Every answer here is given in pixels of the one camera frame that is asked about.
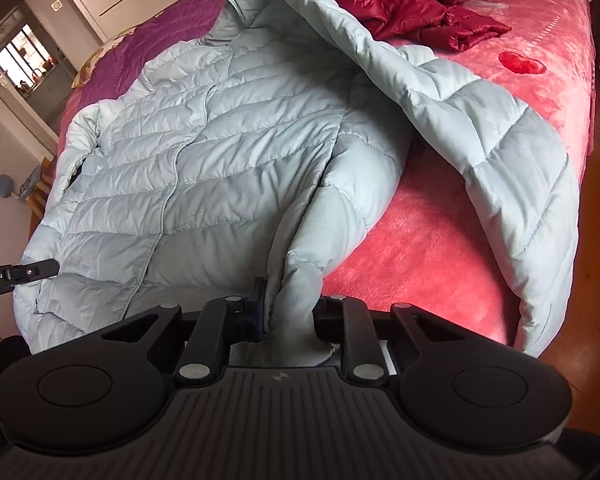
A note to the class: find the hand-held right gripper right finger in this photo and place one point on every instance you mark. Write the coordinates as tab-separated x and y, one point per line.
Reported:
331	317

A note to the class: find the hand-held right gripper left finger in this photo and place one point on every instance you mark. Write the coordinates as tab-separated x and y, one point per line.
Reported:
258	312

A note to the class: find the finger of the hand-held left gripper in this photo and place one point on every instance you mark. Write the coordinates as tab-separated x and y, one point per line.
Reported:
36	269

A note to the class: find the light blue puffer jacket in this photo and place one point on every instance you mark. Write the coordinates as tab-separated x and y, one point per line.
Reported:
220	160

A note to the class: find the pink plush blanket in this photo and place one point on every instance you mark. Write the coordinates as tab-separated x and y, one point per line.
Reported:
430	220

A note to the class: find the open doorway with window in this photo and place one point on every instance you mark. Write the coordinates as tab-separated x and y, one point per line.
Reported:
25	55

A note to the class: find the purple quilt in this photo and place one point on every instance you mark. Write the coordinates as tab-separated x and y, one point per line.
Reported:
145	45

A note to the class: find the round grey wall fixture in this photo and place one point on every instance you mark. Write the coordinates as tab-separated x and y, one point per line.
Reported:
3	186

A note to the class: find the white wall switch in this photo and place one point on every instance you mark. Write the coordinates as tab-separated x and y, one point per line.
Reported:
56	5

